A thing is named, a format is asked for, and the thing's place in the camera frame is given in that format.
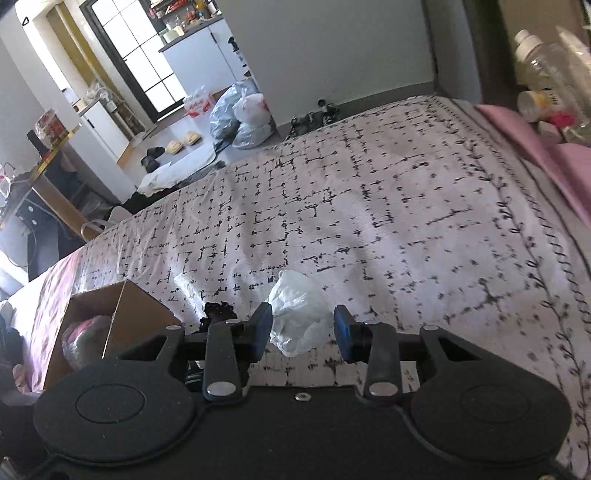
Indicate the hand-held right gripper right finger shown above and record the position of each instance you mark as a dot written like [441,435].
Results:
[344,334]

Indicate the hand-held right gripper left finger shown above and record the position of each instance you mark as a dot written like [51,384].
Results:
[259,332]

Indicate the white plastic bag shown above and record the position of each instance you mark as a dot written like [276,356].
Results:
[298,314]

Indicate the black soft cloth item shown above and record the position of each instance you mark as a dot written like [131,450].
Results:
[217,314]

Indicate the brown cardboard box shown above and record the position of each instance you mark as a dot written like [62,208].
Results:
[138,314]

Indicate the grey pink plush ball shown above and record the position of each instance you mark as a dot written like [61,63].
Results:
[85,339]

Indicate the white cloth on floor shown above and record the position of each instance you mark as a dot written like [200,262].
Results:
[180,173]

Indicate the black clothes heap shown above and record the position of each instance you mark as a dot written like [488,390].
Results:
[138,199]

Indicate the white chair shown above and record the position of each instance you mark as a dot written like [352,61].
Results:
[94,227]

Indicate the small grey garbage bag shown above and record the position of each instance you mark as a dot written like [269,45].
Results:
[252,134]

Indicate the yellow slipper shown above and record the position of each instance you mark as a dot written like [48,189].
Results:
[190,137]
[174,146]

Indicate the pair of black shoes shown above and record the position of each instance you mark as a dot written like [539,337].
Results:
[152,158]

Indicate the pink bed sheet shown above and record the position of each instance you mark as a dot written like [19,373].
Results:
[51,314]

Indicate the pile of dark sandals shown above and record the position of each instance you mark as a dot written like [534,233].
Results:
[318,114]

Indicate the white red-print shopping bag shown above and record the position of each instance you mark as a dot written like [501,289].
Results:
[251,110]

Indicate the large grey garbage bag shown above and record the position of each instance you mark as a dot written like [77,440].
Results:
[228,108]

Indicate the shrink-wrapped water bottle pack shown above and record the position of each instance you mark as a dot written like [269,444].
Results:
[198,101]

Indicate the small white cabinet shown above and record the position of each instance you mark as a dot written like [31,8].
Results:
[104,131]

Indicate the wooden yellow-edged table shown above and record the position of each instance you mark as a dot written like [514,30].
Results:
[41,184]

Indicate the pink pillow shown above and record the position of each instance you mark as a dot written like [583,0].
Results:
[549,152]

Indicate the white kitchen counter cabinet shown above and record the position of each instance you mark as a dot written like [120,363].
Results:
[203,50]

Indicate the red patterned bag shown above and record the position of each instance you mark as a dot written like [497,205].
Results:
[48,123]

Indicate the yellow white cup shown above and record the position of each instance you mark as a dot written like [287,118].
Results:
[540,105]

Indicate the black framed glass door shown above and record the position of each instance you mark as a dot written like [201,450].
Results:
[134,50]

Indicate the clear plastic bottle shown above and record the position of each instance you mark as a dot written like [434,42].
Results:
[542,60]

